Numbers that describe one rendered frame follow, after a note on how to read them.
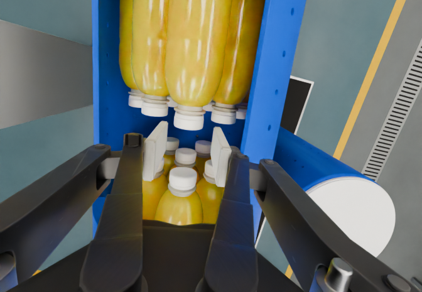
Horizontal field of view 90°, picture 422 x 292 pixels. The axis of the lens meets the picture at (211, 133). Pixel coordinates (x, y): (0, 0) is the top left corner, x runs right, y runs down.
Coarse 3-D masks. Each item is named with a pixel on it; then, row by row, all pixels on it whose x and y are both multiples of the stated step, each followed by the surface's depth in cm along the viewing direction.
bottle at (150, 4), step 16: (144, 0) 25; (160, 0) 25; (144, 16) 26; (160, 16) 26; (144, 32) 26; (160, 32) 26; (144, 48) 27; (160, 48) 27; (144, 64) 27; (160, 64) 27; (144, 80) 28; (160, 80) 28; (144, 96) 31; (160, 96) 30
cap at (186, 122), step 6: (180, 114) 26; (174, 120) 27; (180, 120) 26; (186, 120) 26; (192, 120) 26; (198, 120) 27; (180, 126) 26; (186, 126) 26; (192, 126) 26; (198, 126) 27
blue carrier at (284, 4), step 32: (96, 0) 27; (288, 0) 21; (96, 32) 28; (288, 32) 23; (96, 64) 29; (256, 64) 22; (288, 64) 25; (96, 96) 30; (128, 96) 40; (256, 96) 22; (96, 128) 31; (128, 128) 41; (224, 128) 47; (256, 128) 24; (256, 160) 25; (96, 224) 29; (256, 224) 31
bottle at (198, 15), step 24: (168, 0) 24; (192, 0) 21; (216, 0) 22; (168, 24) 23; (192, 24) 22; (216, 24) 22; (168, 48) 24; (192, 48) 22; (216, 48) 23; (168, 72) 24; (192, 72) 23; (216, 72) 24; (192, 96) 24
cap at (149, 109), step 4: (144, 104) 30; (148, 104) 30; (152, 104) 30; (156, 104) 30; (160, 104) 30; (164, 104) 31; (144, 108) 30; (148, 108) 30; (152, 108) 30; (156, 108) 30; (160, 108) 31; (164, 108) 31; (144, 112) 31; (148, 112) 30; (152, 112) 30; (156, 112) 30; (160, 112) 31; (164, 112) 31; (156, 116) 31; (160, 116) 31
